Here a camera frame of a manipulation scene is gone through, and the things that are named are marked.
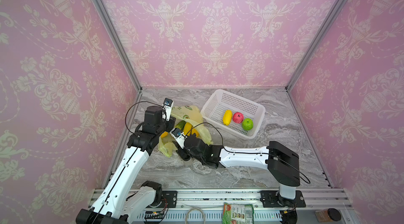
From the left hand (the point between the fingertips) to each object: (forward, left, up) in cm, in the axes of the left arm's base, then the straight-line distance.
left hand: (171, 115), depth 76 cm
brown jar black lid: (-37, -67, -14) cm, 78 cm away
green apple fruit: (+7, -42, -18) cm, 46 cm away
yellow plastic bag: (+1, -8, +1) cm, 8 cm away
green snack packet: (-37, -32, -21) cm, 53 cm away
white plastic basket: (+15, -34, -18) cm, 42 cm away
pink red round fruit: (+12, -37, -18) cm, 43 cm away
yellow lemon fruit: (+12, -31, -18) cm, 38 cm away
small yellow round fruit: (-13, 0, +5) cm, 13 cm away
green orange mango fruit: (+6, -2, -19) cm, 20 cm away
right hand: (-8, -3, -8) cm, 12 cm away
